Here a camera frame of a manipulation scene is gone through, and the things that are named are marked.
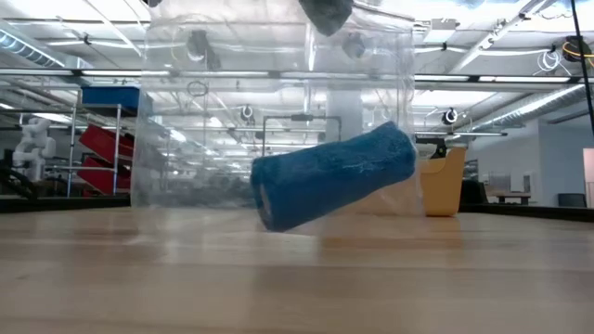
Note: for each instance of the blue storage bin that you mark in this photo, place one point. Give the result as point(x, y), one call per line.
point(111, 97)

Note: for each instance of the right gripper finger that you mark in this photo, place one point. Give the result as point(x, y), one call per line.
point(327, 16)

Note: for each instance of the yellow plastic bin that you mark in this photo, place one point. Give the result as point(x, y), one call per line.
point(443, 185)

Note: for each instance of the black chair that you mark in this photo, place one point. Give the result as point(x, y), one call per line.
point(473, 192)

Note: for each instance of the clear plastic zip bag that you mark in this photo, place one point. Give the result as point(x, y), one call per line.
point(209, 116)

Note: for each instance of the white robot figure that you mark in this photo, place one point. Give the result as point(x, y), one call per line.
point(34, 144)

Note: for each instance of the bright blue elastic bandage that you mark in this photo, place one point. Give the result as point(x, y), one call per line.
point(334, 176)

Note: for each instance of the black aluminium table frame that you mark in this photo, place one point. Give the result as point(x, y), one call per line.
point(60, 202)

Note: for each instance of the distant desk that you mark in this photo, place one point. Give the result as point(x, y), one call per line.
point(512, 197)

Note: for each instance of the red tilted storage bin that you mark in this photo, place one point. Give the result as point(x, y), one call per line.
point(104, 141)
point(99, 178)

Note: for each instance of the distant dark chair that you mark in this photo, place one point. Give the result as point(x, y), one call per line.
point(572, 200)

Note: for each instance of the metal shelf rack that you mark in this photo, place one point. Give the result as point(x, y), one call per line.
point(73, 139)

